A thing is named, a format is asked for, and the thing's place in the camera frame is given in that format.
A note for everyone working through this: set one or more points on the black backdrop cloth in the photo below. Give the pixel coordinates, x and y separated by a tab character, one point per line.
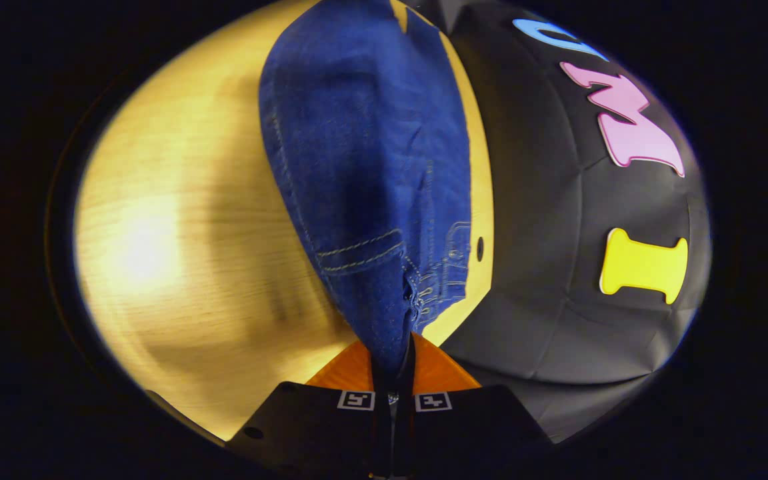
544	233

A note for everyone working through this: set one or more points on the blue denim jeans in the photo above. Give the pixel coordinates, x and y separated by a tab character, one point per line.
370	166

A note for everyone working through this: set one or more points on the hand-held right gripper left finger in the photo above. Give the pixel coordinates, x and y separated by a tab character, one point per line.
317	426

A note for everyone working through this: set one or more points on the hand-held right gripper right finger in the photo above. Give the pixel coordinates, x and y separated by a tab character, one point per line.
470	426

